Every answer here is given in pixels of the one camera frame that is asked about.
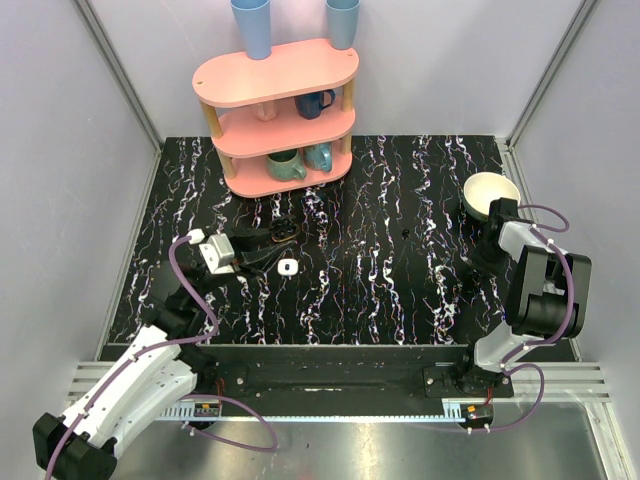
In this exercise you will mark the black earbud charging case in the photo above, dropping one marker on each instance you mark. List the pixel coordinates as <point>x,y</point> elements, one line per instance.
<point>283,229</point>

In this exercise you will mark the right light blue cup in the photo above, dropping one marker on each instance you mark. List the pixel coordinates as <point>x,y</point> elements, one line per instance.
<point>342,21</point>

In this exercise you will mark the pink mug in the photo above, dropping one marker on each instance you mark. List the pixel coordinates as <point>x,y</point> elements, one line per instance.
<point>266,111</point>

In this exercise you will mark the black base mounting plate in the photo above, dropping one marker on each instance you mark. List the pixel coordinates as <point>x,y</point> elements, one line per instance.
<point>380,384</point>

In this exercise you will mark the pink three-tier shelf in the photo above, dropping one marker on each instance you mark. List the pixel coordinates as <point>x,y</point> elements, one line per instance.
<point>230,85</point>

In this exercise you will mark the left light blue cup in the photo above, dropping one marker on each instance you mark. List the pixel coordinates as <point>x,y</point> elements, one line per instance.
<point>253,19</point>

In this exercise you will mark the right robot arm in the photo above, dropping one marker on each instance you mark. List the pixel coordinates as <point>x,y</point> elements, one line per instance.
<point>546,300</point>

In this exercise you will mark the light blue butterfly mug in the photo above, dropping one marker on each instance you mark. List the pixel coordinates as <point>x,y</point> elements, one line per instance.
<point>319,157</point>

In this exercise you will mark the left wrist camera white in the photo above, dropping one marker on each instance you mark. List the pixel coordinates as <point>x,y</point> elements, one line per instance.
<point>216,251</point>

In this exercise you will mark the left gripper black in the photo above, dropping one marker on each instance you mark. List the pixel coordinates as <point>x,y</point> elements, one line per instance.
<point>238,251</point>

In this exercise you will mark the light blue cup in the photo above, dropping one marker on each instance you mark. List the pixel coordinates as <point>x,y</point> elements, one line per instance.
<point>253,19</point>
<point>342,21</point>

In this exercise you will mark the dark blue mug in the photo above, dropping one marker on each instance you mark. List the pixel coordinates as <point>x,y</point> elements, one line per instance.
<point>311,105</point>

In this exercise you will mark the cream bowl green outside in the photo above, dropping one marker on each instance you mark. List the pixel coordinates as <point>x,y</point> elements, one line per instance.
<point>480,189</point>

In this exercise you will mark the green ceramic mug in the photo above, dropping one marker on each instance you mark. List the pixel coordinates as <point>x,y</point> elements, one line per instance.
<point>286,165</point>

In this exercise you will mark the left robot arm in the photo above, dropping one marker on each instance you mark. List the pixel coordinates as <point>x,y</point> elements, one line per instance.
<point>166,363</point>

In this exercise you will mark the white earbud charging case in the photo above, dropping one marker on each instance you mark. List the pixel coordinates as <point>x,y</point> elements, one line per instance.
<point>287,267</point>

